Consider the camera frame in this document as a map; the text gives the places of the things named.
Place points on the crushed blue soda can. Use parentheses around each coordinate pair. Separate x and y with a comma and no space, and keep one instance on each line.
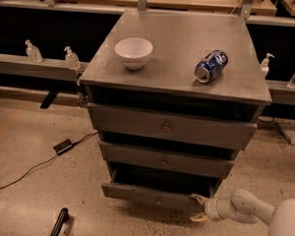
(211,66)

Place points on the black power adapter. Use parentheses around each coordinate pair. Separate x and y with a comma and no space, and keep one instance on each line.
(63,146)

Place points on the white pump bottle right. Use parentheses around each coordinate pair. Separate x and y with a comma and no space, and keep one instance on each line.
(265,62)

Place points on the white ceramic bowl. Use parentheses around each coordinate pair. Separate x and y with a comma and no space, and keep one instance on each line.
(134,52)

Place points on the grey top drawer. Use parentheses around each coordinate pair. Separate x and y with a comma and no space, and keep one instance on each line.
(171,126)

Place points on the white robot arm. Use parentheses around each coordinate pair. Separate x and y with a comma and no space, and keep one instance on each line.
(244,207)

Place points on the grey drawer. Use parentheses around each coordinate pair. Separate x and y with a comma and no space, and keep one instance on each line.
(171,126)
(166,160)
(156,187)

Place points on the clear pump bottle far left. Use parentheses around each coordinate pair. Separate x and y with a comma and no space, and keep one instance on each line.
(33,52)

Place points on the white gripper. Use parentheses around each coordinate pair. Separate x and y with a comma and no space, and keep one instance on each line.
(210,209)

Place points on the grey metal shelf rail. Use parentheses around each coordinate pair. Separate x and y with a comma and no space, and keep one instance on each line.
(52,69)

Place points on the grey block on floor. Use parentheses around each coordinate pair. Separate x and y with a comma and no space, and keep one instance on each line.
(288,131)

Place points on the clear pump bottle near cabinet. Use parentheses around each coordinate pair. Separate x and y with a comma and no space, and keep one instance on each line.
(72,59)

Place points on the grey middle drawer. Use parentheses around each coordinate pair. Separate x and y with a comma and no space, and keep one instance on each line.
(166,160)

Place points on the grey wooden drawer cabinet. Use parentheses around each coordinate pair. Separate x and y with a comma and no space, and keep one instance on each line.
(167,82)

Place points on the black cylindrical handle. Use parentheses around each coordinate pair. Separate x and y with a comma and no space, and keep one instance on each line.
(61,219)

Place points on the grey bottom drawer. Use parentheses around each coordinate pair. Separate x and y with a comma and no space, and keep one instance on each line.
(156,187)

